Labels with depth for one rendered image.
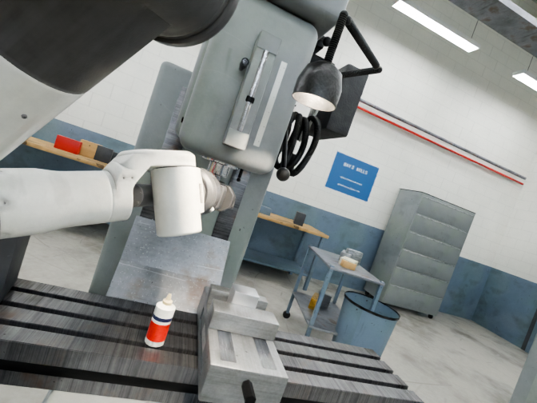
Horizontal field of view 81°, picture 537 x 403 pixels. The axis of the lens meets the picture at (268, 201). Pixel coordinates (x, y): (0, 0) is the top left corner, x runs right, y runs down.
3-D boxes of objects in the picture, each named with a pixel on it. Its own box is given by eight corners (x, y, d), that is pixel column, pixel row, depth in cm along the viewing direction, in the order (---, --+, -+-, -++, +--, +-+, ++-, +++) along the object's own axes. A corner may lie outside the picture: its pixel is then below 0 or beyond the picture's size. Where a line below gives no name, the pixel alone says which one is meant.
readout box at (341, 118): (350, 139, 98) (373, 74, 97) (325, 128, 96) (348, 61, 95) (323, 141, 117) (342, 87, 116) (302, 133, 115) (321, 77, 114)
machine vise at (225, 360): (276, 412, 58) (296, 358, 57) (197, 401, 54) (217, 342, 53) (247, 319, 92) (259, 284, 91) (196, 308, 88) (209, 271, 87)
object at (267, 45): (244, 150, 57) (282, 39, 56) (224, 143, 56) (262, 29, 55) (240, 151, 61) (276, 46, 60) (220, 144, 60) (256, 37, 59)
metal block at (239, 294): (251, 321, 73) (259, 297, 73) (226, 315, 72) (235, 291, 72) (248, 310, 79) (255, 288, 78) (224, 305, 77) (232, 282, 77)
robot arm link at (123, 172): (203, 150, 47) (107, 146, 37) (208, 211, 47) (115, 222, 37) (180, 157, 51) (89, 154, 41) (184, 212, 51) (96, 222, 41)
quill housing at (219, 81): (275, 179, 64) (328, 25, 62) (173, 143, 58) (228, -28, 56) (254, 174, 82) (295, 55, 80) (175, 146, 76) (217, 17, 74)
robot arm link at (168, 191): (213, 163, 54) (196, 156, 43) (219, 225, 55) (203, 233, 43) (149, 169, 55) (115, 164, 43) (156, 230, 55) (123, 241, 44)
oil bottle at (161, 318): (163, 349, 65) (179, 300, 64) (143, 345, 64) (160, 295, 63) (164, 338, 69) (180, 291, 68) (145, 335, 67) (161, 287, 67)
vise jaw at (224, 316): (273, 341, 69) (280, 325, 69) (208, 328, 65) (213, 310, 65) (268, 328, 75) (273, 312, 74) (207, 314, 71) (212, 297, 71)
